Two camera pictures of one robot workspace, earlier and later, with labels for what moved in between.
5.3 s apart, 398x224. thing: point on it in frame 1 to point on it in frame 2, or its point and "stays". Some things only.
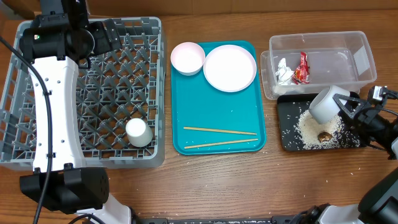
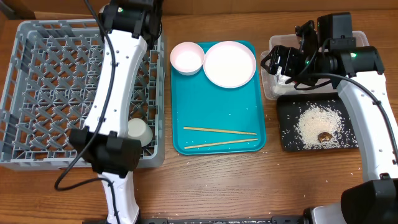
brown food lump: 324,135 stays
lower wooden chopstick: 191,147 stays
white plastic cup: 139,133 stays
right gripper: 359,109 to 278,63
